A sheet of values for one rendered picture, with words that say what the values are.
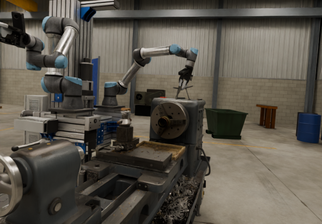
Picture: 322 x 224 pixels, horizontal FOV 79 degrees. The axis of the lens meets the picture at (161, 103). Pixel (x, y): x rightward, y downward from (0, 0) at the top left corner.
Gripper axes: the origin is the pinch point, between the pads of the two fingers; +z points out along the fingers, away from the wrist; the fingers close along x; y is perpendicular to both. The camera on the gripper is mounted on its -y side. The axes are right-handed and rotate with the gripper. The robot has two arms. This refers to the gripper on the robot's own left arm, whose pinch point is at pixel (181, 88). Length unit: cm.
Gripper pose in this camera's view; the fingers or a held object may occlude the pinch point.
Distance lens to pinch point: 169.6
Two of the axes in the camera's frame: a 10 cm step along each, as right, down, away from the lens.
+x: -7.9, -3.0, 5.4
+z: -2.8, 9.5, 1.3
